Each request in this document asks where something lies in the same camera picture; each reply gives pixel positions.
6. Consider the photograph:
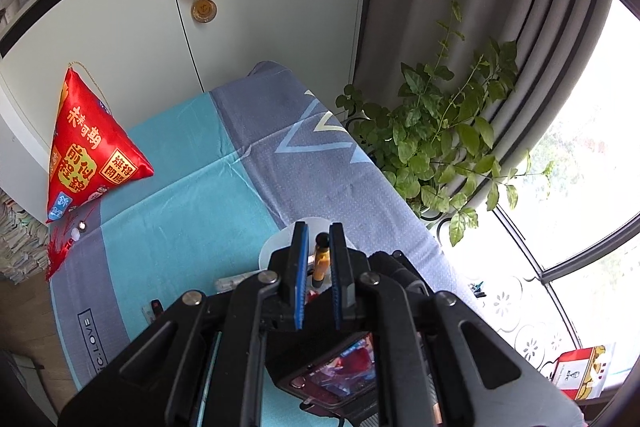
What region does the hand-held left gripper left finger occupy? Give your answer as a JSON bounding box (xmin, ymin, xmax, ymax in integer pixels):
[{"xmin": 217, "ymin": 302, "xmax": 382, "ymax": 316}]
[{"xmin": 57, "ymin": 221, "xmax": 310, "ymax": 427}]

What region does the red tassel with beads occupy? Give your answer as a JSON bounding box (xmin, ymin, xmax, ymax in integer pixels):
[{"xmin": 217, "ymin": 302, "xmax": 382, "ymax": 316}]
[{"xmin": 44, "ymin": 207, "xmax": 103, "ymax": 283}]

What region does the green potted plant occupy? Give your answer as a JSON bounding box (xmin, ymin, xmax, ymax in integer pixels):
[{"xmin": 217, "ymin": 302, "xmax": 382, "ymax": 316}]
[{"xmin": 335, "ymin": 0, "xmax": 556, "ymax": 248}]

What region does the red printed triangular pillow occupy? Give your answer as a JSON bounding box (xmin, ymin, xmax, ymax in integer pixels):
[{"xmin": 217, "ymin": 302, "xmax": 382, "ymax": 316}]
[{"xmin": 46, "ymin": 62, "xmax": 155, "ymax": 224}]

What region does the white ornamental window railing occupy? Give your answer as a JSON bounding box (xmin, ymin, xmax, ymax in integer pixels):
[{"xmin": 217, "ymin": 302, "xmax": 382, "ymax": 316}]
[{"xmin": 430, "ymin": 207, "xmax": 591, "ymax": 373}]

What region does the grey curtain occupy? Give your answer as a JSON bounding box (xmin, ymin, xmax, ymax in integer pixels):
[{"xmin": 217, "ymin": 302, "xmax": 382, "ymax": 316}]
[{"xmin": 352, "ymin": 0, "xmax": 626, "ymax": 228}]

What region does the red white cardboard box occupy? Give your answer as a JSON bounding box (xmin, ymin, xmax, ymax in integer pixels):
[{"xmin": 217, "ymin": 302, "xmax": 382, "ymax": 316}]
[{"xmin": 547, "ymin": 343, "xmax": 621, "ymax": 403}]

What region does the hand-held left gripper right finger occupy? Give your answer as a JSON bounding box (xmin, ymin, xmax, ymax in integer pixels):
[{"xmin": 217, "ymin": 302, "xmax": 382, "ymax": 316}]
[{"xmin": 327, "ymin": 222, "xmax": 586, "ymax": 427}]

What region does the white cabinet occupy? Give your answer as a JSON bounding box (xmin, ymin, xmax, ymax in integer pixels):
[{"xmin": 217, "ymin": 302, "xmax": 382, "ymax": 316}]
[{"xmin": 0, "ymin": 0, "xmax": 371, "ymax": 212}]

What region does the white pen holder cup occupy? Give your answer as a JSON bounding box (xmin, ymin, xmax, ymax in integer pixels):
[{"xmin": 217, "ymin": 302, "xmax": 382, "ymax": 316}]
[{"xmin": 257, "ymin": 217, "xmax": 333, "ymax": 278}]

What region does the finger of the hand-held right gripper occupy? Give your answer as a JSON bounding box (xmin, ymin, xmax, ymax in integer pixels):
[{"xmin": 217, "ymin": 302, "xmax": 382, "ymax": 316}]
[{"xmin": 370, "ymin": 249, "xmax": 433, "ymax": 308}]

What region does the orange marker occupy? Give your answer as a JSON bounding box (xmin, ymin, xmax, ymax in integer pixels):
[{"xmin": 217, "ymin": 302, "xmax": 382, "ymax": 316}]
[{"xmin": 311, "ymin": 232, "xmax": 332, "ymax": 285}]

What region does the tall pile of books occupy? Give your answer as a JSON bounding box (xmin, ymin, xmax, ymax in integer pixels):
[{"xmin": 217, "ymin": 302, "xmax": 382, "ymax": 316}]
[{"xmin": 0, "ymin": 187, "xmax": 53, "ymax": 285}]

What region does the blue grey printed tablecloth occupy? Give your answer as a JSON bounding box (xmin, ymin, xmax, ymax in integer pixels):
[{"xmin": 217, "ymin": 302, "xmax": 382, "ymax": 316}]
[{"xmin": 49, "ymin": 61, "xmax": 483, "ymax": 427}]

